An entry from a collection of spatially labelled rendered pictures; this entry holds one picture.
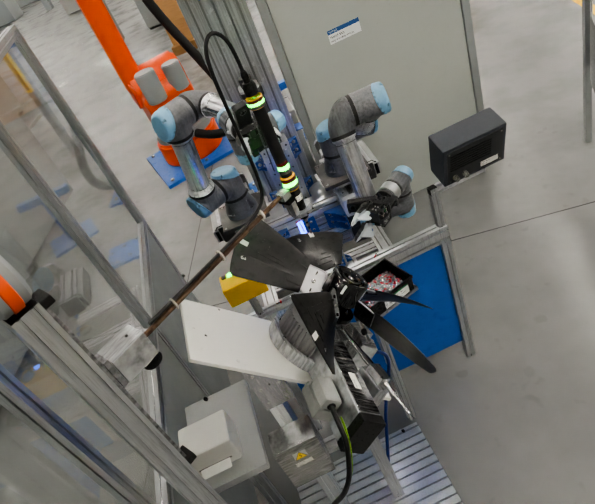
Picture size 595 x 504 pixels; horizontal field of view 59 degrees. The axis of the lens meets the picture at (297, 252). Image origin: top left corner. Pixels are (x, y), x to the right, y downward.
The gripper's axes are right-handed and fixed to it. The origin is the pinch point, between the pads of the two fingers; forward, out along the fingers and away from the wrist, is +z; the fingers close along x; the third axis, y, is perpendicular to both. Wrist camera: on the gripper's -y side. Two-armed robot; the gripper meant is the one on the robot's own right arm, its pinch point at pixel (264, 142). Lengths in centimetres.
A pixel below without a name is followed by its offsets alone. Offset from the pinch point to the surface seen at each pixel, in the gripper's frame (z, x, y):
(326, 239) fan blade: -10, -9, 48
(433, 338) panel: -21, -43, 143
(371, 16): -152, -124, 37
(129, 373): 39, 57, 13
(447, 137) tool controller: -15, -68, 42
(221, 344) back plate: 19, 39, 38
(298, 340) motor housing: 20, 19, 52
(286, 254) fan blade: 7.5, 9.3, 31.6
